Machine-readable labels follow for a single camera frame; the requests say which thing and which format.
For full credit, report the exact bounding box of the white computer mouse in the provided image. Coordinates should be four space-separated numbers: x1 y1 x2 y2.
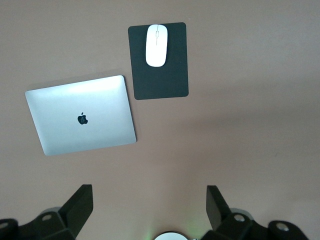
145 23 169 68

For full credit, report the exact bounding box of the silver closed laptop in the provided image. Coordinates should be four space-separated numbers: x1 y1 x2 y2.
24 74 137 157

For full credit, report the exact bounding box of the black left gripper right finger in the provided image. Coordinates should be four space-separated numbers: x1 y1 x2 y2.
201 185 311 240

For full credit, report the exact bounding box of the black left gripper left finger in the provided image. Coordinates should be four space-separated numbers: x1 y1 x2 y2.
0 184 94 240

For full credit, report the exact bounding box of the black mouse pad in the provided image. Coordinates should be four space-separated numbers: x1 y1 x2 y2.
127 22 190 101

